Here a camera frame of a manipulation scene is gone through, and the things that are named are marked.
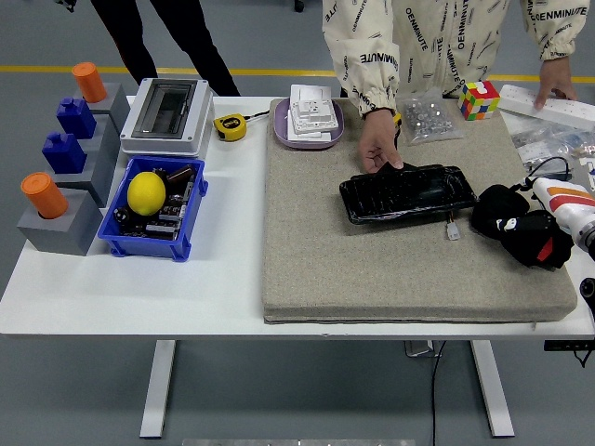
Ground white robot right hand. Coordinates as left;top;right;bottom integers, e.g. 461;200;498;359
495;175;595;236

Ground person's right hand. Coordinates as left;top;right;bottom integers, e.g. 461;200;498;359
358;109;404;175

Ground person's left hand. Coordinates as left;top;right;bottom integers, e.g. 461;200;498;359
534;56;577;112

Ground white power strip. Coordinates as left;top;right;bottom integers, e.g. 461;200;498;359
499;84;595;131

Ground clear bag of metal nuts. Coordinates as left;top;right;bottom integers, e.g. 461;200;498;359
397;86;465;148

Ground clear plastic bags of parts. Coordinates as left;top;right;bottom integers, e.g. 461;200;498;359
509;121;595;177

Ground colourful puzzle cube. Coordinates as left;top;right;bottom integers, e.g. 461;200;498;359
457;80;501;122

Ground purple tray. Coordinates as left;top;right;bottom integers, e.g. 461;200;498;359
272;98;346;151

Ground grey-brown mat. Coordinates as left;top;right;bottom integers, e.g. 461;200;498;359
262;97;579;325

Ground black table control box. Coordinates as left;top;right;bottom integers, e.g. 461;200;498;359
543;340;595;369

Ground yellow tape measure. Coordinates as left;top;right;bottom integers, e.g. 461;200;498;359
213;109;271;142

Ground white table leg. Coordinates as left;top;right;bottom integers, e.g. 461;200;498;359
469;339;516;438
139;339;178;440

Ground brown cylindrical capacitor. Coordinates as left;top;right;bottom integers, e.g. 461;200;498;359
165;164;196;186

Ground dark circuit board parts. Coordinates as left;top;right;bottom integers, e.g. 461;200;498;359
134;183;194;242

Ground yellow lemon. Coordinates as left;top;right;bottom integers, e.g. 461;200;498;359
126;171;167;217

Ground blue plastic bin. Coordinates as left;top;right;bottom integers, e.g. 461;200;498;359
97;155;209;262

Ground person in background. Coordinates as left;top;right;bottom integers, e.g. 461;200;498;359
90;0;242;98

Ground grey holder block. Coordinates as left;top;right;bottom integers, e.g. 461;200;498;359
16;188;104;257
50;147;121;209
76;82;131;136
78;114;123;162

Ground orange cylinder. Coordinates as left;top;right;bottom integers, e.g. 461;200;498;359
20;172;70;220
72;62;109;104

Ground blue block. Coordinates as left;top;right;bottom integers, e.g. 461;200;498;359
41;132;88;176
56;97;98;140

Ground black looped cable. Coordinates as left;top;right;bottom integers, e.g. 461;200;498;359
527;156;574;183

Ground white wall socket module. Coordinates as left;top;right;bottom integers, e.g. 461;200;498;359
287;98;339;136

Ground white switch cover plate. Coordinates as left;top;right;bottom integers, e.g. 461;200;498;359
286;121;334;143

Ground flat white switch plate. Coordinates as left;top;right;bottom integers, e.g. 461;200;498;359
290;84;334;112

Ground white connector with wires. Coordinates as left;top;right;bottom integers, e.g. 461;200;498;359
443;211;462;242

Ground grey under-table bracket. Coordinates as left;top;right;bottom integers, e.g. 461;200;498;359
403;340;443;359

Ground grey electrical enclosure box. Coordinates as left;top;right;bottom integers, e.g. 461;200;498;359
119;77;215;160

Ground black hanging cable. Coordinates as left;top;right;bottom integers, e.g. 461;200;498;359
430;341;447;446

